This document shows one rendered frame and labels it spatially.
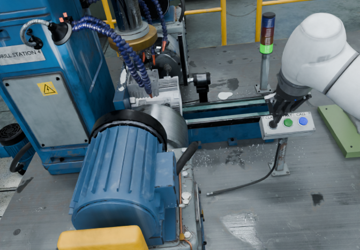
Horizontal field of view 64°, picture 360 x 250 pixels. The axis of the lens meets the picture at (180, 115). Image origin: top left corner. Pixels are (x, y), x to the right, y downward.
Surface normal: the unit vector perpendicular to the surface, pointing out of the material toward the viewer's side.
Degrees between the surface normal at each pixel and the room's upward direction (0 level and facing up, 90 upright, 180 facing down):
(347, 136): 2
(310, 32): 38
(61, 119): 90
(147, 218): 90
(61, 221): 0
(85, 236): 0
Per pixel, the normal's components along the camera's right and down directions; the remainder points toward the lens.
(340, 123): -0.14, -0.78
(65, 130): 0.02, 0.64
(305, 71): -0.61, 0.73
